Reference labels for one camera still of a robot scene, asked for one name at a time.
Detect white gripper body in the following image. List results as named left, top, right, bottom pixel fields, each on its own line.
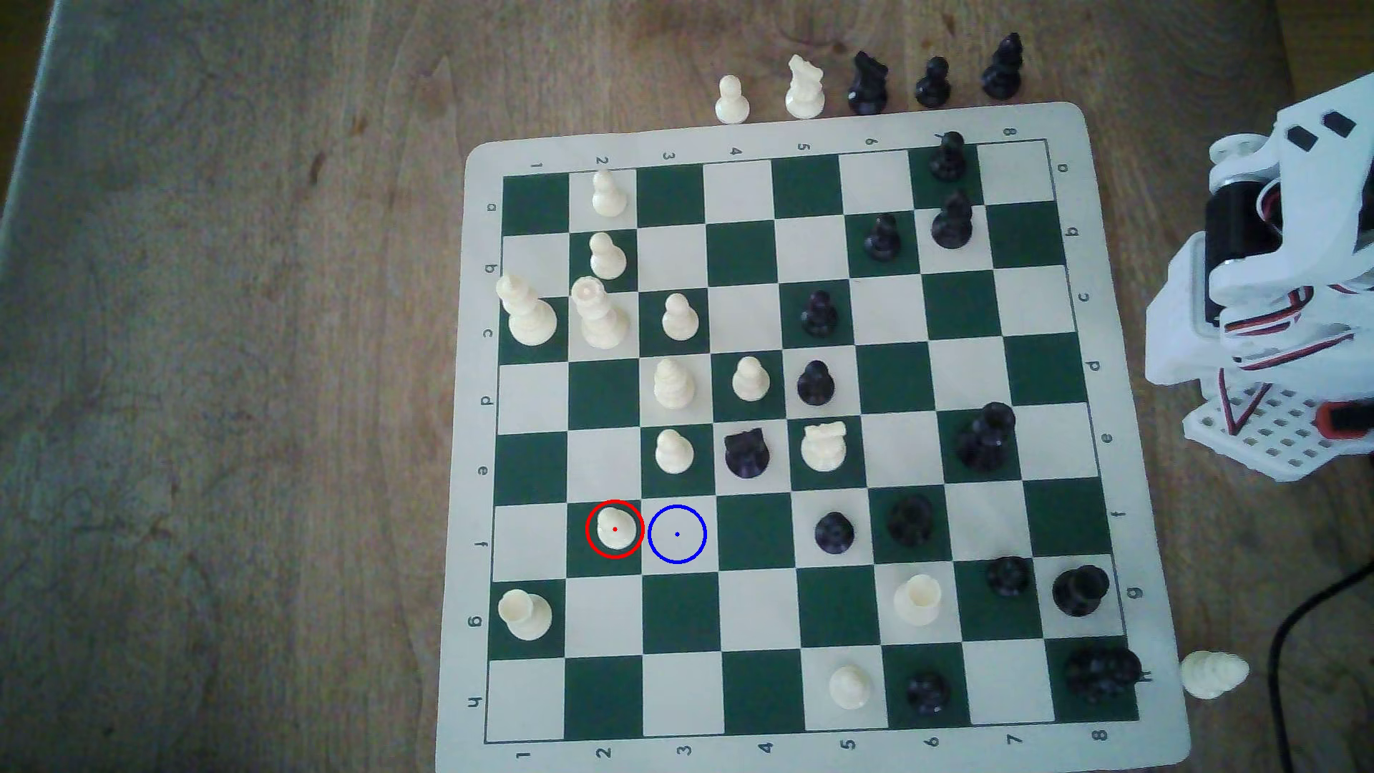
left=1267, top=77, right=1374, bottom=253

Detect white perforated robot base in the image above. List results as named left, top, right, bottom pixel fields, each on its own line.
left=1183, top=381, right=1374, bottom=481

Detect black chess bishop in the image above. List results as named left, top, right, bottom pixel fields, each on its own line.
left=981, top=32, right=1024, bottom=102
left=930, top=191, right=975, bottom=251

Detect black chess queen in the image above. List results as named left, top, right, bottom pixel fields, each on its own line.
left=955, top=402, right=1018, bottom=474

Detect black chess knight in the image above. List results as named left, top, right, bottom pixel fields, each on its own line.
left=847, top=52, right=890, bottom=116
left=724, top=427, right=772, bottom=480

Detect black chess rook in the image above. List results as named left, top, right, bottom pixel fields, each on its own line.
left=1052, top=565, right=1111, bottom=618
left=887, top=494, right=936, bottom=545

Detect toppled white chess bishop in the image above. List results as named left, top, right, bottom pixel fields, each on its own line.
left=1181, top=651, right=1251, bottom=701

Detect white chess knight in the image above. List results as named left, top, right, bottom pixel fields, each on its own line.
left=784, top=54, right=827, bottom=120
left=799, top=421, right=849, bottom=472

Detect black chess king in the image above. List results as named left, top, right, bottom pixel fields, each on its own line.
left=1063, top=646, right=1144, bottom=699

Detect white chess rook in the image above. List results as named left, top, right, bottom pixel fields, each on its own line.
left=498, top=588, right=554, bottom=642
left=893, top=574, right=944, bottom=628

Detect white chess queen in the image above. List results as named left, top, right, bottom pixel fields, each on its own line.
left=653, top=357, right=697, bottom=410

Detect tall white chess king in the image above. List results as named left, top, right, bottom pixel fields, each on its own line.
left=570, top=276, right=631, bottom=350

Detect green white chess board mat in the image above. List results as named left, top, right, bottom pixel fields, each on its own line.
left=434, top=102, right=1193, bottom=773

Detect red black clamp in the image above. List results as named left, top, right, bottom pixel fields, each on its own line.
left=1318, top=399, right=1374, bottom=439

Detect red white black base wires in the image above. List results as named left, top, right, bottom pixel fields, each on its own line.
left=1218, top=284, right=1359, bottom=436

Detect black power cable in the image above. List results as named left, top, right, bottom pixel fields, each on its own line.
left=1269, top=558, right=1374, bottom=773

